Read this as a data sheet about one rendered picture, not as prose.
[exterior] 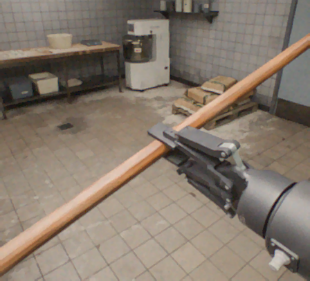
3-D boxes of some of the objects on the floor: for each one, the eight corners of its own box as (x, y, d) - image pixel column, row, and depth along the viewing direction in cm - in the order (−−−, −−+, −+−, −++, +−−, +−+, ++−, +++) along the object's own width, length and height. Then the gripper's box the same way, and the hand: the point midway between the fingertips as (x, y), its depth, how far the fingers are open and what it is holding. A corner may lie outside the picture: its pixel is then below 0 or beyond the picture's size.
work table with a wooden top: (2, 120, 413) (-15, 61, 373) (-7, 104, 470) (-22, 52, 430) (123, 92, 534) (121, 46, 494) (104, 82, 591) (101, 40, 551)
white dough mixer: (134, 95, 516) (131, 22, 459) (118, 88, 558) (114, 20, 500) (170, 86, 567) (172, 19, 509) (153, 79, 609) (153, 18, 551)
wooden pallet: (207, 131, 380) (209, 121, 374) (171, 113, 437) (171, 105, 431) (257, 111, 446) (258, 102, 440) (219, 97, 503) (220, 91, 496)
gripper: (266, 185, 24) (126, 109, 41) (263, 270, 33) (149, 179, 50) (308, 142, 27) (162, 87, 44) (295, 231, 36) (178, 157, 53)
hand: (168, 143), depth 45 cm, fingers closed on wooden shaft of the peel, 3 cm apart
